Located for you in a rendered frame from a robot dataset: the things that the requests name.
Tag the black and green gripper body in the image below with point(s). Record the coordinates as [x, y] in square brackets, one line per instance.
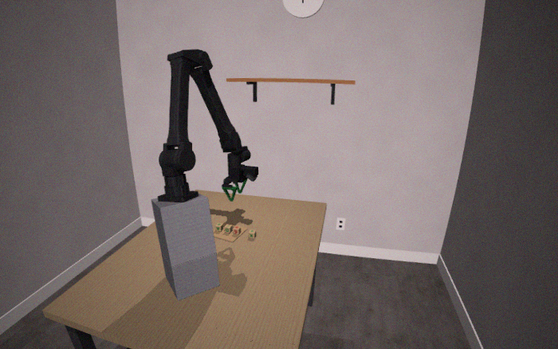
[229, 179]

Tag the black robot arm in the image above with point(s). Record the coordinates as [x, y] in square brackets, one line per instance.
[175, 161]

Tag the tan flat mat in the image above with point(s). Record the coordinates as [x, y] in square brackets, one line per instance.
[228, 236]

